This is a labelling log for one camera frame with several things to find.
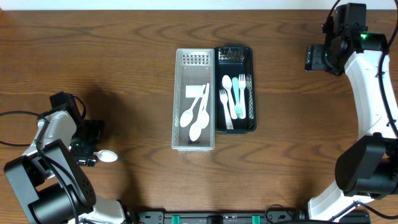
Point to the black aluminium rail with clips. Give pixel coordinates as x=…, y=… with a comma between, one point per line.
x=275, y=214

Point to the white plastic fork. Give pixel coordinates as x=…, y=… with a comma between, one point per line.
x=242, y=86
x=224, y=101
x=238, y=107

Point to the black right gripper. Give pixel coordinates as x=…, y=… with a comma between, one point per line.
x=313, y=58

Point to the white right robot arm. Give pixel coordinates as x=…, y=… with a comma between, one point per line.
x=366, y=171

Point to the clear white plastic basket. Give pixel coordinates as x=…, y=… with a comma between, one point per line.
x=193, y=68

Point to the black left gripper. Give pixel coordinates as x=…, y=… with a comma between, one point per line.
x=87, y=156

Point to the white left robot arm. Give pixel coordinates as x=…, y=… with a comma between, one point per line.
x=49, y=183

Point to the dark green plastic basket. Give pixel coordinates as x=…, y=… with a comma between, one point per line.
x=234, y=60

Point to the white plastic spoon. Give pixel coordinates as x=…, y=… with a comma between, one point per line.
x=203, y=115
x=195, y=130
x=187, y=115
x=106, y=155
x=227, y=85

